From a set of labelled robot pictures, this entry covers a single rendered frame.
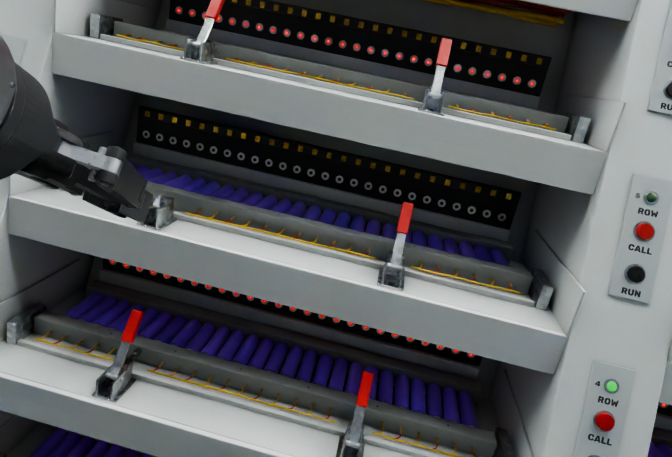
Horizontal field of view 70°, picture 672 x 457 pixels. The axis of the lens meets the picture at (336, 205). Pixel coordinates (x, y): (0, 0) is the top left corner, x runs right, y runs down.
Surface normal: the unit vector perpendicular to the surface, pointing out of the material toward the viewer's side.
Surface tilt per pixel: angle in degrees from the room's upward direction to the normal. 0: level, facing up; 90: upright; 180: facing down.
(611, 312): 90
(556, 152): 110
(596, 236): 90
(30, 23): 90
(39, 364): 19
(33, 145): 100
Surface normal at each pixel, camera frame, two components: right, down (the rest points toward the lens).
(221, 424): 0.20, -0.94
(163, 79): -0.15, 0.26
